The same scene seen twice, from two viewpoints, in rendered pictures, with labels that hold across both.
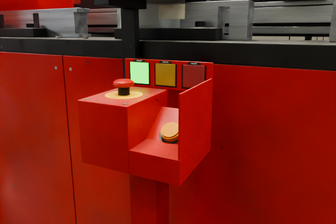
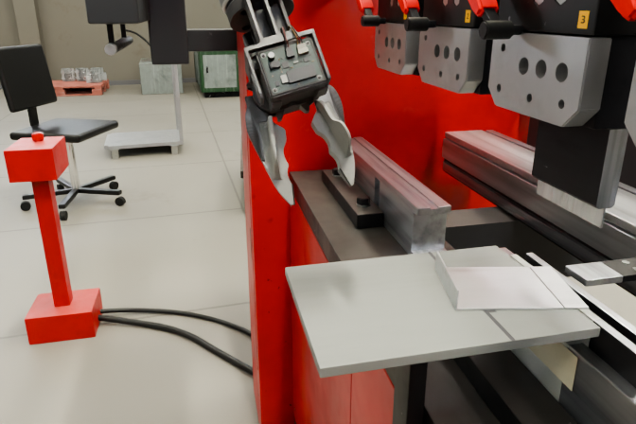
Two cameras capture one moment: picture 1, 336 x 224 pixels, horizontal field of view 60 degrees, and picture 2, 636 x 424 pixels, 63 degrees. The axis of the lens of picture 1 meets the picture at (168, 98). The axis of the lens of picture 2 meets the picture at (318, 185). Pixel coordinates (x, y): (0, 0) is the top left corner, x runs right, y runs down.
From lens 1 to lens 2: 0.54 m
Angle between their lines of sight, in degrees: 47
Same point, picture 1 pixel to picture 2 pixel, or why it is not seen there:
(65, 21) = (403, 220)
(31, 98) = not seen: hidden behind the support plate
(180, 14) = (564, 372)
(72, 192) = not seen: outside the picture
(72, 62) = not seen: hidden behind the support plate
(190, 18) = (584, 402)
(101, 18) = (516, 188)
